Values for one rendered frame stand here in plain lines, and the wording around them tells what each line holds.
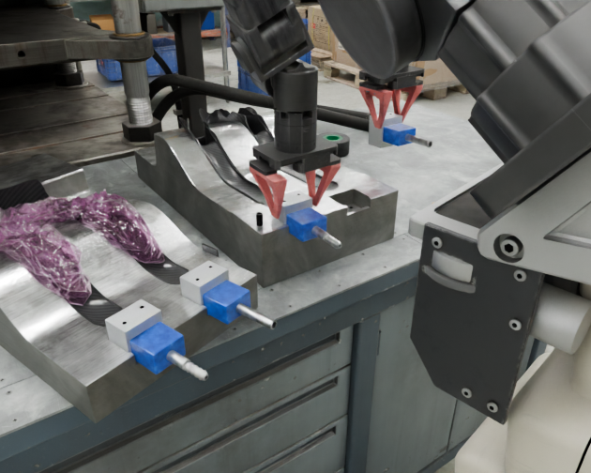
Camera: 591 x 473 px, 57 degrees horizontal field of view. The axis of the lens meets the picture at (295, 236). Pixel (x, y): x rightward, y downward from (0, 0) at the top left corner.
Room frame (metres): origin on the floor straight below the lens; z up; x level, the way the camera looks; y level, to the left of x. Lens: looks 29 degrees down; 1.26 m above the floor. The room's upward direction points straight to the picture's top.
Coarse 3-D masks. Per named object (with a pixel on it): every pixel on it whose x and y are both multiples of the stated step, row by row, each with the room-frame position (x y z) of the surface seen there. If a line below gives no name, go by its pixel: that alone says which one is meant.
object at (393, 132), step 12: (384, 120) 0.96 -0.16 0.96; (396, 120) 0.98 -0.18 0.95; (372, 132) 0.98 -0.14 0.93; (384, 132) 0.96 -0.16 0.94; (396, 132) 0.93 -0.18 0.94; (408, 132) 0.94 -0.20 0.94; (372, 144) 0.97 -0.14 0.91; (384, 144) 0.96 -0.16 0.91; (396, 144) 0.93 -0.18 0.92; (420, 144) 0.90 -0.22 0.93
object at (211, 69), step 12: (72, 0) 3.92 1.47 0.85; (84, 0) 3.95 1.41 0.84; (96, 0) 3.99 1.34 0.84; (204, 60) 4.93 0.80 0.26; (84, 72) 4.52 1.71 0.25; (96, 72) 4.51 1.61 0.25; (216, 72) 4.47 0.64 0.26; (228, 72) 4.50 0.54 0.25; (96, 84) 4.11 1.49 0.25; (108, 84) 4.11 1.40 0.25; (120, 84) 4.11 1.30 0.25; (228, 84) 4.52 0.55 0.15
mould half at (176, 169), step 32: (224, 128) 0.99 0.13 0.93; (160, 160) 0.95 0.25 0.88; (192, 160) 0.89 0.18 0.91; (160, 192) 0.97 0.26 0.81; (192, 192) 0.84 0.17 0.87; (224, 192) 0.81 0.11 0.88; (384, 192) 0.80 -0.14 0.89; (192, 224) 0.85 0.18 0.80; (224, 224) 0.75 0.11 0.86; (352, 224) 0.75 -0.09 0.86; (384, 224) 0.79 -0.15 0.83; (256, 256) 0.67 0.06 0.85; (288, 256) 0.68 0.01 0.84; (320, 256) 0.72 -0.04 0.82
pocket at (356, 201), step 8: (344, 192) 0.80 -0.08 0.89; (352, 192) 0.81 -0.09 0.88; (360, 192) 0.80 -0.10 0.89; (336, 200) 0.79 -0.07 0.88; (344, 200) 0.80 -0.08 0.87; (352, 200) 0.81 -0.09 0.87; (360, 200) 0.80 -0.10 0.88; (368, 200) 0.78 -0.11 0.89; (352, 208) 0.79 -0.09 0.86; (360, 208) 0.77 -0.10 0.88
